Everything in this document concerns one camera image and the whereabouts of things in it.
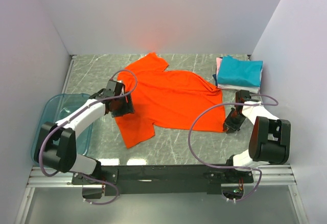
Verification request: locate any folded teal t-shirt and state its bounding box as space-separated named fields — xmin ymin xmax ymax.
xmin=217 ymin=56 xmax=263 ymax=87

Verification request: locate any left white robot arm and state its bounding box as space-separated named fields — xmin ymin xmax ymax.
xmin=34 ymin=79 xmax=134 ymax=184

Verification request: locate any folded pink t-shirt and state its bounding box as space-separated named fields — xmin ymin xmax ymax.
xmin=216 ymin=57 xmax=222 ymax=76

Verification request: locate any blue plastic bin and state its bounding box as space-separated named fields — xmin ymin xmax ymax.
xmin=31 ymin=93 xmax=92 ymax=166

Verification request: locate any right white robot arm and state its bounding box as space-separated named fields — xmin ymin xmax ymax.
xmin=223 ymin=90 xmax=291 ymax=183

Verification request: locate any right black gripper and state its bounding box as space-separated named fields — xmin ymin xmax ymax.
xmin=223 ymin=108 xmax=246 ymax=133

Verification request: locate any orange t-shirt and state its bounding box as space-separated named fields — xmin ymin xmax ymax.
xmin=115 ymin=53 xmax=225 ymax=148

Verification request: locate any black base bar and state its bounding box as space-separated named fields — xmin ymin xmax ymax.
xmin=71 ymin=164 xmax=253 ymax=196

